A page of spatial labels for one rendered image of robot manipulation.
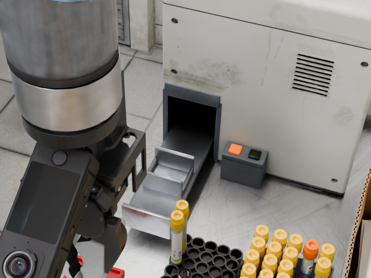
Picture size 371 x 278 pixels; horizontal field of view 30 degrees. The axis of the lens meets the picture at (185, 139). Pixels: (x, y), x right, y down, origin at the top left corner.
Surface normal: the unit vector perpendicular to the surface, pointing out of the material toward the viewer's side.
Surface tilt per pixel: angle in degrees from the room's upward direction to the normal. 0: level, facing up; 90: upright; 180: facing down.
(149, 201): 0
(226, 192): 0
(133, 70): 0
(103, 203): 39
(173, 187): 90
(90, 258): 90
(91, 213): 90
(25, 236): 29
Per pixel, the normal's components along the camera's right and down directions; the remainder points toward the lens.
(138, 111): 0.02, -0.71
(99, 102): 0.63, 0.55
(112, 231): -0.38, 0.65
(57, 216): -0.16, -0.31
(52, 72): 0.00, 0.70
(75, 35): 0.40, 0.65
